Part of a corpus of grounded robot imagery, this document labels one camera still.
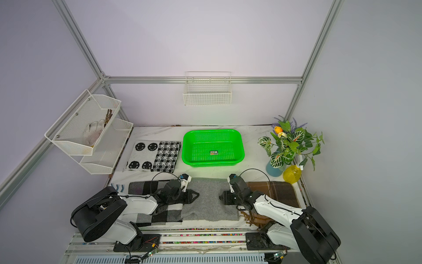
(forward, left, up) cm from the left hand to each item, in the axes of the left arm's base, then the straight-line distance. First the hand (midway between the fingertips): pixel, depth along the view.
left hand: (197, 197), depth 87 cm
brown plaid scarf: (+2, -46, +3) cm, 46 cm away
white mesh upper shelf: (+20, +54, +32) cm, 66 cm away
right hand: (-1, -15, 0) cm, 15 cm away
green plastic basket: (+33, -8, +1) cm, 34 cm away
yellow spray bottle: (+14, -55, +1) cm, 57 cm away
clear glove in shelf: (+21, +50, +30) cm, 62 cm away
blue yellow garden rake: (+5, +46, 0) cm, 46 cm away
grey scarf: (-6, -6, +4) cm, 10 cm away
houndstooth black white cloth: (+23, +21, +4) cm, 32 cm away
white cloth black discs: (+24, +35, +4) cm, 43 cm away
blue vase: (+14, -43, +3) cm, 45 cm away
